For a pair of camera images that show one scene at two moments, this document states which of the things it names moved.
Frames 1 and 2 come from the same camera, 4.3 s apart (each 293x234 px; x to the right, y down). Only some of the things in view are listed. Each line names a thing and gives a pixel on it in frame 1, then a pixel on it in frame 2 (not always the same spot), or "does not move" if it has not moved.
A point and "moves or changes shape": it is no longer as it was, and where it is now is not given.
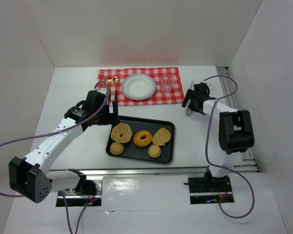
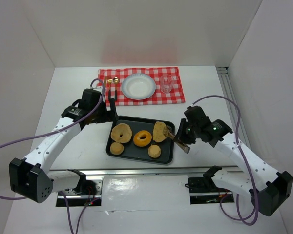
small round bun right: (154, 151) does not move
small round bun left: (116, 148) does not move
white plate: (138, 86) does not move
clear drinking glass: (166, 83) does not move
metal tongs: (188, 111) → (170, 133)
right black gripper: (194, 102) → (183, 133)
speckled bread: (161, 137) moves or changes shape
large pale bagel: (123, 129) does not move
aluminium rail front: (188, 172) does not move
